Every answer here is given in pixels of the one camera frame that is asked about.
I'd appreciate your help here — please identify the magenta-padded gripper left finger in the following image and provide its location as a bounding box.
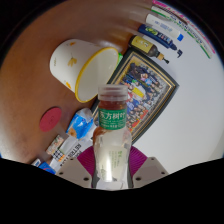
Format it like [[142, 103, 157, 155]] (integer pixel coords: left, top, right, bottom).
[[55, 145, 96, 189]]

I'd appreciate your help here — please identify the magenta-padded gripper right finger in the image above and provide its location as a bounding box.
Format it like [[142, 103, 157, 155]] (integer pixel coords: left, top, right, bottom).
[[128, 145, 170, 189]]

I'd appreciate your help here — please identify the clear green-labelled drink bottle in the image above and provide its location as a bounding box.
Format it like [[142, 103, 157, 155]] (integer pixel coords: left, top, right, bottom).
[[92, 84, 133, 191]]

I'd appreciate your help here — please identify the white paper gift bag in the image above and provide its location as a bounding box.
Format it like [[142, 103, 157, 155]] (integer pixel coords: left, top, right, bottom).
[[49, 133, 96, 168]]

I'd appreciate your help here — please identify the colourful puzzle cube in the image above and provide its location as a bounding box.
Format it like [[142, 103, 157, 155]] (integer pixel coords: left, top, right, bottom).
[[51, 149, 66, 164]]

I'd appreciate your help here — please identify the flat round red coaster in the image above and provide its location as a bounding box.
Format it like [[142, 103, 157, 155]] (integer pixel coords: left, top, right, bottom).
[[38, 106, 63, 133]]

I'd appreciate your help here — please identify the framed group photo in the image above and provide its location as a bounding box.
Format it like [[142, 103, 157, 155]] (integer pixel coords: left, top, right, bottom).
[[90, 46, 180, 145]]

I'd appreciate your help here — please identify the white yellow-rimmed cup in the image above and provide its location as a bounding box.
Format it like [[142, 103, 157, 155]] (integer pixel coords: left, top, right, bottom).
[[49, 38, 120, 104]]

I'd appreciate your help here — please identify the amber pump bottle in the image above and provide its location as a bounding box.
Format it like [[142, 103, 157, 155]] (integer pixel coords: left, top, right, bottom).
[[128, 34, 170, 65]]

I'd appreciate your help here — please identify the dark blue pump bottle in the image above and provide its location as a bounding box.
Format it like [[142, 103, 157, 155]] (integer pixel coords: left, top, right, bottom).
[[137, 23, 184, 58]]

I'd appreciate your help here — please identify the white blue-capped bottle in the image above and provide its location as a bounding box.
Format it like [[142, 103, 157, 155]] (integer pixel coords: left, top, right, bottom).
[[145, 13, 185, 42]]

